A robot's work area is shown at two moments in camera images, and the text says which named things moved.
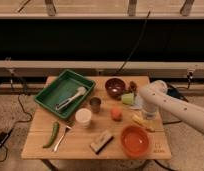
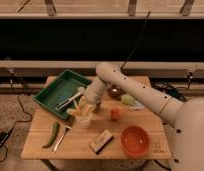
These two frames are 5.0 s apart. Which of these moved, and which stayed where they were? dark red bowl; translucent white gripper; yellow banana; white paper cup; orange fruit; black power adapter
Moved: translucent white gripper; yellow banana
Stayed: orange fruit; black power adapter; white paper cup; dark red bowl
